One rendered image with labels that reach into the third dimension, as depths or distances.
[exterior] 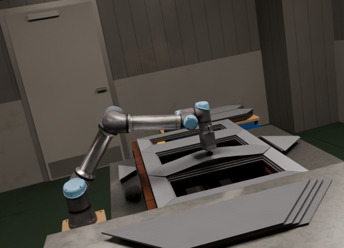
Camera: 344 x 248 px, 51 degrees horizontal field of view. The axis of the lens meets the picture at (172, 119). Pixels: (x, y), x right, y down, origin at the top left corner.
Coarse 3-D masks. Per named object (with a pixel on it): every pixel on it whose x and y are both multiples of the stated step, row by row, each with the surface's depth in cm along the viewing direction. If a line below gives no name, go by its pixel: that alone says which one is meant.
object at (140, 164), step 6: (132, 144) 274; (138, 150) 257; (138, 156) 244; (138, 162) 233; (138, 168) 222; (144, 168) 220; (144, 174) 211; (144, 180) 203; (144, 186) 195; (144, 192) 187; (150, 192) 186; (150, 198) 179; (150, 204) 173
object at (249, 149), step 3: (240, 147) 215; (243, 147) 215; (246, 147) 214; (249, 147) 214; (252, 147) 214; (246, 150) 209; (249, 150) 209; (252, 150) 208; (255, 150) 208; (258, 150) 208; (249, 153) 203; (252, 153) 203; (255, 153) 203; (258, 153) 202
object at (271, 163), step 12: (192, 132) 275; (228, 156) 209; (240, 156) 206; (252, 156) 202; (264, 156) 201; (192, 168) 201; (204, 168) 198; (216, 168) 199; (228, 168) 199; (276, 168) 186; (168, 180) 195; (180, 180) 196; (156, 204) 171
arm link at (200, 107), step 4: (196, 104) 198; (200, 104) 197; (204, 104) 196; (208, 104) 199; (196, 108) 198; (200, 108) 197; (204, 108) 197; (208, 108) 198; (196, 112) 197; (200, 112) 197; (204, 112) 197; (208, 112) 198; (200, 116) 197; (204, 116) 198; (208, 116) 199; (200, 120) 199; (204, 120) 198; (208, 120) 199
